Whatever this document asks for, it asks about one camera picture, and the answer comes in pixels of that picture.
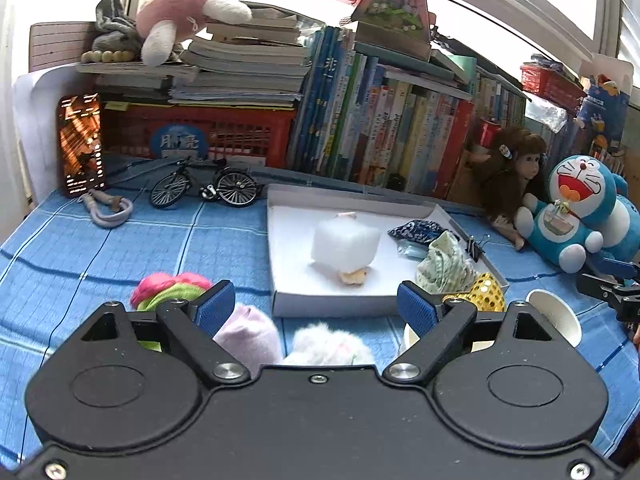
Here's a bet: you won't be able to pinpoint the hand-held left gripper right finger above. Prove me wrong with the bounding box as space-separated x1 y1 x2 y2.
383 280 577 387

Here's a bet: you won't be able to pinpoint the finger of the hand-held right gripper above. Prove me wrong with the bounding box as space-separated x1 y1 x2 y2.
575 274 627 307
594 256 640 282

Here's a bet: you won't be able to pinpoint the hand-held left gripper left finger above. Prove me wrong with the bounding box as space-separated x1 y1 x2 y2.
80 280 252 389

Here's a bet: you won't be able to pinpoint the pale pink knit cloth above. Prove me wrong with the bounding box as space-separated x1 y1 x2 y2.
212 305 285 376

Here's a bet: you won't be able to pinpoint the mint striped cloth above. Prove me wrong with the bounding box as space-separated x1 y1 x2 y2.
415 231 479 295

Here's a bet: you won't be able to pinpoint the green and pink scrunchie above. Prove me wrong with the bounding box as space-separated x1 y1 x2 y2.
130 272 213 353

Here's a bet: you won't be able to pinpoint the gold sequin pouch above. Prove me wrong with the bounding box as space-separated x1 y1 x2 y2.
442 272 507 313

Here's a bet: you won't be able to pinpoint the dark blue patterned cloth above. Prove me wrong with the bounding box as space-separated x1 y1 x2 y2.
387 219 460 246

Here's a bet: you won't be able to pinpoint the white shallow box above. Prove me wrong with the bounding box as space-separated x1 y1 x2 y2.
266 183 510 318

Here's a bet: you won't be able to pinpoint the white foam cube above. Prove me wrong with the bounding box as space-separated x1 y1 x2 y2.
311 216 382 273

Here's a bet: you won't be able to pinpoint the white plush cat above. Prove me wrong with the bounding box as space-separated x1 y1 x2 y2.
282 322 376 367

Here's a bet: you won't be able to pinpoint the large paper cup with drawing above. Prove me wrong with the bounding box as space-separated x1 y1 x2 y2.
397 325 493 361

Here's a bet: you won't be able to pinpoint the small white paper cup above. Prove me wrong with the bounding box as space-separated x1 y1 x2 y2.
525 289 583 348

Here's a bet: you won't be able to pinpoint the black binder clip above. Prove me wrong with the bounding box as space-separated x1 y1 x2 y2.
467 235 490 263

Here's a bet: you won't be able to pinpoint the blue cat robot plush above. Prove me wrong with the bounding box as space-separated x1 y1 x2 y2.
515 155 640 273

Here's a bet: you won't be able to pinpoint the black model bicycle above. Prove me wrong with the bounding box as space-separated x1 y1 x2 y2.
149 156 263 209

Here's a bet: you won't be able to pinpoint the brown-haired doll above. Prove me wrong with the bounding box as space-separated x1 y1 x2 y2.
470 127 551 252

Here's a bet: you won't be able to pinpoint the blue checked tablecloth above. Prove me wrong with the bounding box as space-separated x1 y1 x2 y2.
0 155 640 466

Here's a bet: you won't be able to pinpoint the dark red garment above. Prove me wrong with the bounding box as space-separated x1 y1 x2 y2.
607 425 640 472

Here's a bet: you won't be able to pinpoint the blue printed carton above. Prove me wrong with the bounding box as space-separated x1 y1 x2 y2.
572 60 633 161

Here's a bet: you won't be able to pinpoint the clear plastic bag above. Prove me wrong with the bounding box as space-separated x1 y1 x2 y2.
525 92 571 133

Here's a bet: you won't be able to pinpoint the red plastic basket with sticker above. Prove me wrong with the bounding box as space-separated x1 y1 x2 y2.
100 102 298 167

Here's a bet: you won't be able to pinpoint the row of upright books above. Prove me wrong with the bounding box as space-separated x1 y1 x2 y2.
287 25 531 201

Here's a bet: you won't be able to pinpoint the small red plastic basket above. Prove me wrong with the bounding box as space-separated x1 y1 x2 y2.
520 60 586 103

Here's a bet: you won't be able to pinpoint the smartphone with lit screen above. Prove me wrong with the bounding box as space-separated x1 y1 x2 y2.
59 92 108 198

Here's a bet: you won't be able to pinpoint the stack of flat books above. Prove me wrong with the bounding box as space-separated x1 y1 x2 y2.
77 2 326 108

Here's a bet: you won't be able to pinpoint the white paper sheets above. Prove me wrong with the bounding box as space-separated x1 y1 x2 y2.
14 67 81 196

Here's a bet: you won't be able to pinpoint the grey knit toy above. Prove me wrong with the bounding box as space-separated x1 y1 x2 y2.
95 0 146 53

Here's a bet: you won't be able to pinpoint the pink and white plush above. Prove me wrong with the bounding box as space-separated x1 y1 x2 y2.
136 0 253 67

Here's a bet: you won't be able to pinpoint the triangular printed house box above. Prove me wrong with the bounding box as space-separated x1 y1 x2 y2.
335 0 436 63

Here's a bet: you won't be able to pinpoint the gridded board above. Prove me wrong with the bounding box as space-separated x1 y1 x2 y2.
29 22 98 73

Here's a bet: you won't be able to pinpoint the white window frame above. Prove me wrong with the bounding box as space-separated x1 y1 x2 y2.
122 0 640 68

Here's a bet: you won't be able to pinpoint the wooden bead string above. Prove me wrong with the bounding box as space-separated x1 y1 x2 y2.
80 49 138 65

